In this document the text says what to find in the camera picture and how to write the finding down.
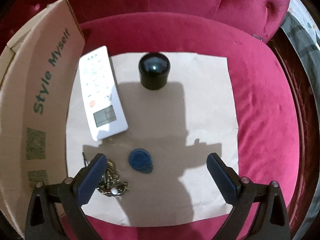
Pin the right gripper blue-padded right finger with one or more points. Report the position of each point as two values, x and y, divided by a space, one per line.
226 179

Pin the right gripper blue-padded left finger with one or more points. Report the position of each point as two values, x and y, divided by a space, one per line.
87 179

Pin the blue key fob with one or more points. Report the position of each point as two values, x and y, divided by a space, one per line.
141 161

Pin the brown cardboard box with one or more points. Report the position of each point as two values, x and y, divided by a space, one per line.
38 67

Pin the bunch of metal keys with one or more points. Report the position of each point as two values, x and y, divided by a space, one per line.
110 184

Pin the beige paper sheet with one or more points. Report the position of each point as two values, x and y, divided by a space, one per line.
192 116

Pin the white remote control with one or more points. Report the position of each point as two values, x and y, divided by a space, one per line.
104 112

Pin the black domed bottle cap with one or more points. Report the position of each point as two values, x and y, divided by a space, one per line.
154 69

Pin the grey patterned cloth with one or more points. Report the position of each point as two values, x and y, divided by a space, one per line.
303 34

